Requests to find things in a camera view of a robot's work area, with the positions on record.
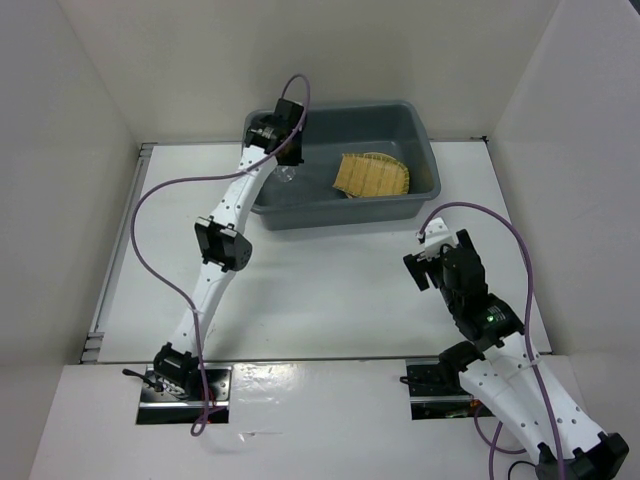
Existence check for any purple cable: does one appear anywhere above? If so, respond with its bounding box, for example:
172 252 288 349
419 200 567 480
130 74 314 437

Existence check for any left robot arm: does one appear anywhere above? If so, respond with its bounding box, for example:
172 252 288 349
153 99 306 400

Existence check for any yellow bear plate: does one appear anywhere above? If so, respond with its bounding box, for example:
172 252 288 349
343 191 365 199

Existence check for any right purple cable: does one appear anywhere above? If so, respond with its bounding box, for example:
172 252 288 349
419 200 567 480

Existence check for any woven bamboo basket tray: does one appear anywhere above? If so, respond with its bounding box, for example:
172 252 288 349
333 152 410 198

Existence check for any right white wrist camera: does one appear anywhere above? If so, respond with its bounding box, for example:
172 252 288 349
416 217 457 261

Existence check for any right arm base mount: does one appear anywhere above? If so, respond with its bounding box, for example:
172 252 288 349
399 358 476 421

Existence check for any grey plastic bin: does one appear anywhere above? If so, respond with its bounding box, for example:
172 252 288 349
252 100 441 231

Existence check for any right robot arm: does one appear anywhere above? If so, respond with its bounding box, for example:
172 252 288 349
403 218 629 479

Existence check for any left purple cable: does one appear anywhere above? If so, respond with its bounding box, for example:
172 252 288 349
130 74 314 437

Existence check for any aluminium table edge rail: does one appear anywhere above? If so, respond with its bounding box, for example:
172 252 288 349
79 142 156 364

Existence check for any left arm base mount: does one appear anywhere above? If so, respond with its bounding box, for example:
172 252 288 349
122 365 232 426

